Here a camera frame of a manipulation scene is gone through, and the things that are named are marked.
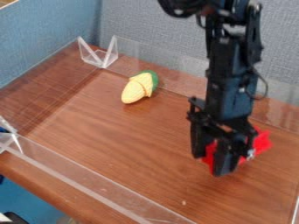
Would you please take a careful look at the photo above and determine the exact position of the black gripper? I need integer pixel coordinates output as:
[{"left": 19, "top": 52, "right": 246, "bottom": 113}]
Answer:
[{"left": 187, "top": 96, "right": 258, "bottom": 177}]

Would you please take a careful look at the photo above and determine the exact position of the clear acrylic left bracket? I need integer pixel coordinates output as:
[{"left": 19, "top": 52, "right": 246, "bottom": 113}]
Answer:
[{"left": 0, "top": 116, "right": 24, "bottom": 154}]

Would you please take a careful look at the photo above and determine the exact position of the clear acrylic back wall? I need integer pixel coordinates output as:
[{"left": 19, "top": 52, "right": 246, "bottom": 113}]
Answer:
[{"left": 108, "top": 36, "right": 299, "bottom": 135}]

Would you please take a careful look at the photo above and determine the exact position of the clear acrylic front wall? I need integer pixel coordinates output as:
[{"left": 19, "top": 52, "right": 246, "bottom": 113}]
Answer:
[{"left": 7, "top": 135, "right": 196, "bottom": 224}]

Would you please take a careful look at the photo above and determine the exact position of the black object bottom left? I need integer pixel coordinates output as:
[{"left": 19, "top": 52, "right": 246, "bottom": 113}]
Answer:
[{"left": 0, "top": 212, "right": 29, "bottom": 224}]

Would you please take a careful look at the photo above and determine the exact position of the red plastic block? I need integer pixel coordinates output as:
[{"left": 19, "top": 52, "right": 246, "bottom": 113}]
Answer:
[{"left": 202, "top": 127, "right": 272, "bottom": 175}]

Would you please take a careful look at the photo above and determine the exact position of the clear acrylic corner bracket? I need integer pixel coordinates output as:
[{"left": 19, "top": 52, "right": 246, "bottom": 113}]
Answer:
[{"left": 77, "top": 37, "right": 118, "bottom": 68}]

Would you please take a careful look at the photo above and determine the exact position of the black cable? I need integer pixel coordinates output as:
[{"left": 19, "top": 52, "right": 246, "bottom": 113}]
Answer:
[{"left": 244, "top": 66, "right": 271, "bottom": 101}]

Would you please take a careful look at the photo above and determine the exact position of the clear acrylic wall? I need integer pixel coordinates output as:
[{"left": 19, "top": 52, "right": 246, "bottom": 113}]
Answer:
[
  {"left": 108, "top": 36, "right": 299, "bottom": 135},
  {"left": 7, "top": 135, "right": 196, "bottom": 224}
]

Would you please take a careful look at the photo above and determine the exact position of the yellow green toy corn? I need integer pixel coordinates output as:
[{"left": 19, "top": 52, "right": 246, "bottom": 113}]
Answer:
[{"left": 122, "top": 70, "right": 159, "bottom": 104}]

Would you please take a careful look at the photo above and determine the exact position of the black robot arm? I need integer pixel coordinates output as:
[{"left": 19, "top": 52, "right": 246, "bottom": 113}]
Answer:
[{"left": 158, "top": 0, "right": 263, "bottom": 177}]

